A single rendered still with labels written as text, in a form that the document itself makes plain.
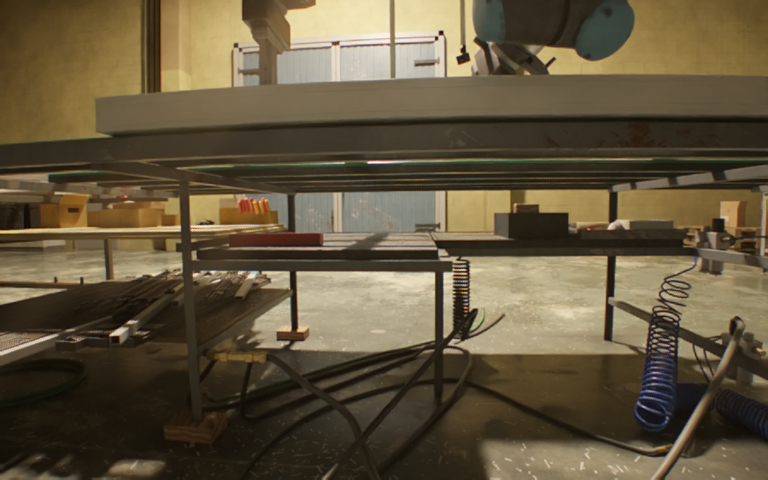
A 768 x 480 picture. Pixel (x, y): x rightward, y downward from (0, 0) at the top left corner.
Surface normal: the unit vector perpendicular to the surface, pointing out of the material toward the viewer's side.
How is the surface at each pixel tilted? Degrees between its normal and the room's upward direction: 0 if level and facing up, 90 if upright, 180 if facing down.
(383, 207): 90
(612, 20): 140
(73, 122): 90
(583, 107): 90
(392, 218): 90
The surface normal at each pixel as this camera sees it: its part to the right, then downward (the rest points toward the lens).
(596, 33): 0.16, 0.81
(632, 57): -0.09, 0.07
